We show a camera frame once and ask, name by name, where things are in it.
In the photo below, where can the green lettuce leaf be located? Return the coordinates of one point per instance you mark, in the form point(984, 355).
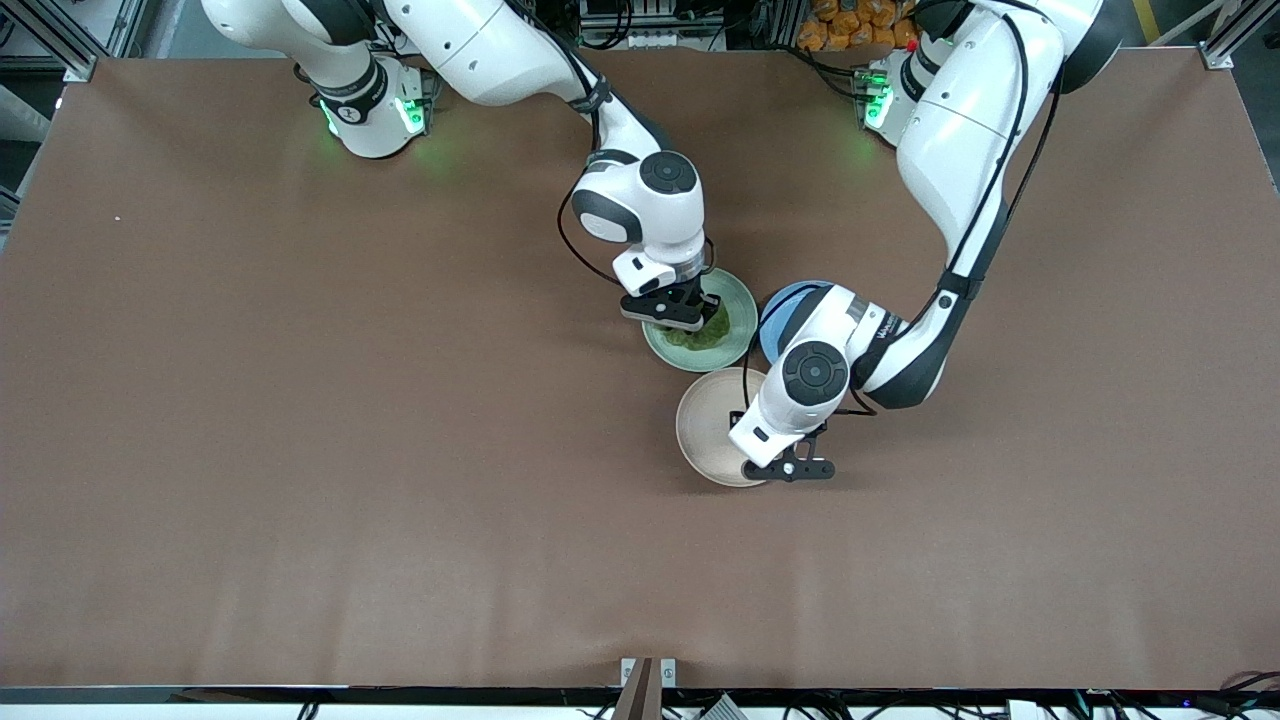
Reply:
point(690, 339)

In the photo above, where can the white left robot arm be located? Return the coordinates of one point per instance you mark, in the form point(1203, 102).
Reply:
point(960, 150)

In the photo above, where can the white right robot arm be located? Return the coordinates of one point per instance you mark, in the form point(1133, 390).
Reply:
point(480, 50)

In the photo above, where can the light green round plate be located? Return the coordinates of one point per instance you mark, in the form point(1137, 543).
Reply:
point(735, 345)

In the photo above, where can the blue round plate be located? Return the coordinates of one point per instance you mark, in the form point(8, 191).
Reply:
point(775, 325)

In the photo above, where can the beige round plate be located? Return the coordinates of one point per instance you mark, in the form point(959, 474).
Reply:
point(705, 430)

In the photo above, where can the bag of orange snacks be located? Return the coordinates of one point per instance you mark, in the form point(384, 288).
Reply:
point(850, 25)

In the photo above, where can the brown table cover mat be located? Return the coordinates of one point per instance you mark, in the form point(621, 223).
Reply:
point(300, 450)

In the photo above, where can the metal camera post bracket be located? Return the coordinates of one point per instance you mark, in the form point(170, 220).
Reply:
point(640, 700)

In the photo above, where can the aluminium frame profile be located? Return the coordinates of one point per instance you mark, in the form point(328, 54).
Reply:
point(60, 42)
point(1225, 45)

